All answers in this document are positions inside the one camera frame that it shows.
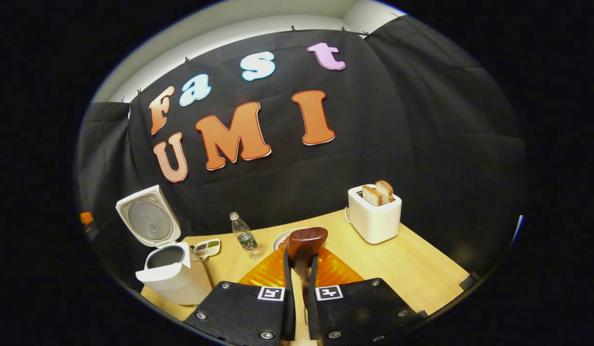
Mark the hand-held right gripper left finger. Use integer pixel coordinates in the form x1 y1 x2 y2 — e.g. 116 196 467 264
184 245 296 346

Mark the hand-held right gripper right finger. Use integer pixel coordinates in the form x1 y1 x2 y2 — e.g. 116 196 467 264
306 247 428 346

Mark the brown wooden spoon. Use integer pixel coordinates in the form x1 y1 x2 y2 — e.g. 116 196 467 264
278 227 329 313

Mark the white rice cooker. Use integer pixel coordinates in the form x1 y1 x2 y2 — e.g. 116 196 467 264
115 185 214 306

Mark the plain black side cloth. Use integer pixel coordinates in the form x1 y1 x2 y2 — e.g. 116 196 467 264
76 101 132 289
364 14 528 284

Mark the white round plate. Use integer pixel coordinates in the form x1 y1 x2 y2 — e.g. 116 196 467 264
272 227 308 251

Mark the clear plastic water bottle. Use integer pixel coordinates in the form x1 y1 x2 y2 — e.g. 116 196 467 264
229 211 263 260

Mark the white compartment seasoning dish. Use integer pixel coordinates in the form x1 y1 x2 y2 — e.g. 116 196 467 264
190 238 222 260

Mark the white toaster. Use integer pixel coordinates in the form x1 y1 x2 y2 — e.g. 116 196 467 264
345 185 403 245

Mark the black backdrop cloth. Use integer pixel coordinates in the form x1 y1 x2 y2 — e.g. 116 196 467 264
126 28 412 241

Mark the toasted bread slice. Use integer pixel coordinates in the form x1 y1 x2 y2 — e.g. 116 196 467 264
362 185 385 207
375 180 395 204

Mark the black table corner bracket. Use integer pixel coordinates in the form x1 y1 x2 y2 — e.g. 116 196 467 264
459 272 481 292

